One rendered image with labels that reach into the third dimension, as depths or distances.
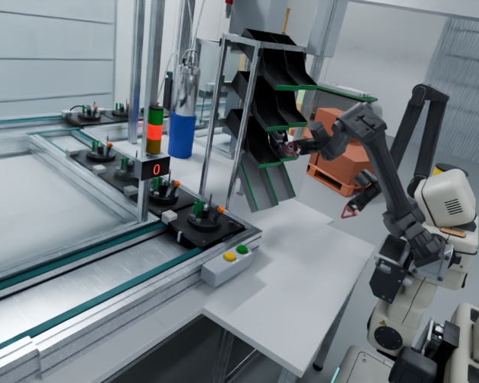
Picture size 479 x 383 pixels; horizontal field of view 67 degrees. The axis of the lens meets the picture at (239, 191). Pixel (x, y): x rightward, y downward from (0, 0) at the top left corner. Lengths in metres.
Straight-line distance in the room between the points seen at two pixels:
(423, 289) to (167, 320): 0.92
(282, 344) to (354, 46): 7.93
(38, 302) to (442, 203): 1.26
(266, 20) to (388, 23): 6.28
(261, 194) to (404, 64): 7.11
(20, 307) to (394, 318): 1.25
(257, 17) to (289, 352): 1.98
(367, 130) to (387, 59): 7.55
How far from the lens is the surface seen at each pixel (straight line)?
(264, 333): 1.23
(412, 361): 1.55
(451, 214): 1.35
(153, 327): 1.18
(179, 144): 2.30
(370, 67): 8.64
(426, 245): 1.24
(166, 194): 1.60
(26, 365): 1.06
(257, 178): 1.64
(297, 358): 1.20
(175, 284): 1.21
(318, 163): 4.88
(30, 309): 1.19
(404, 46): 8.53
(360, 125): 1.05
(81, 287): 1.23
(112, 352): 1.13
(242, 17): 2.60
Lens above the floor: 1.73
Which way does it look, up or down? 25 degrees down
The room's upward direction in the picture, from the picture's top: 11 degrees clockwise
